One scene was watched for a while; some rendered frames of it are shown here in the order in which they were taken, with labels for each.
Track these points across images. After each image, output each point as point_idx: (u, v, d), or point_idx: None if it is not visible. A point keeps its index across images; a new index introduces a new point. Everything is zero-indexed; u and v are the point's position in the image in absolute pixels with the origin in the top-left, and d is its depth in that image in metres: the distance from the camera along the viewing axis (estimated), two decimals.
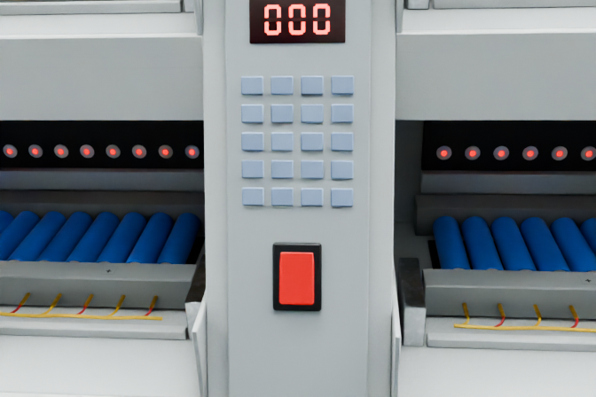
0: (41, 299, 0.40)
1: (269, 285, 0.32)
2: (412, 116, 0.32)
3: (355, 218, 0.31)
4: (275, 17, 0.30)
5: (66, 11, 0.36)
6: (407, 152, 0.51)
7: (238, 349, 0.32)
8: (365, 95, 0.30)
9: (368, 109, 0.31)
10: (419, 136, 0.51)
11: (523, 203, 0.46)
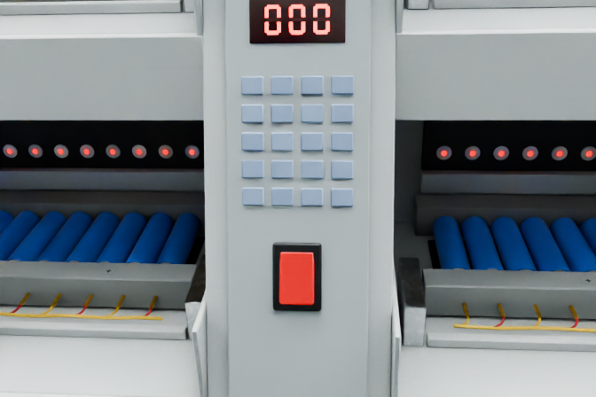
0: (41, 299, 0.40)
1: (269, 285, 0.32)
2: (412, 116, 0.32)
3: (355, 218, 0.31)
4: (275, 17, 0.30)
5: (66, 11, 0.36)
6: (407, 152, 0.51)
7: (238, 349, 0.32)
8: (365, 95, 0.30)
9: (368, 109, 0.31)
10: (419, 136, 0.51)
11: (523, 203, 0.46)
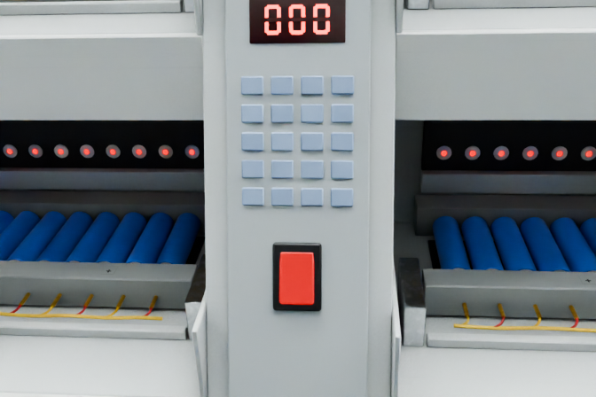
0: (41, 299, 0.40)
1: (269, 285, 0.32)
2: (412, 116, 0.32)
3: (355, 218, 0.31)
4: (275, 17, 0.30)
5: (66, 11, 0.36)
6: (407, 152, 0.51)
7: (238, 349, 0.32)
8: (365, 95, 0.30)
9: (368, 109, 0.31)
10: (419, 136, 0.51)
11: (523, 203, 0.46)
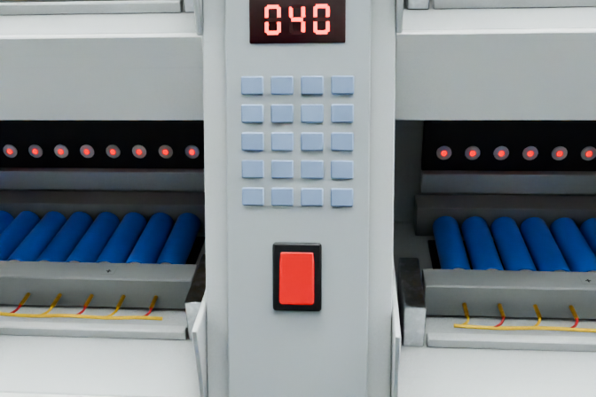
0: (41, 299, 0.40)
1: (269, 285, 0.32)
2: (412, 116, 0.32)
3: (355, 218, 0.31)
4: (275, 17, 0.30)
5: (66, 11, 0.36)
6: (407, 152, 0.51)
7: (238, 349, 0.32)
8: (365, 95, 0.30)
9: (368, 109, 0.31)
10: (419, 136, 0.51)
11: (523, 203, 0.46)
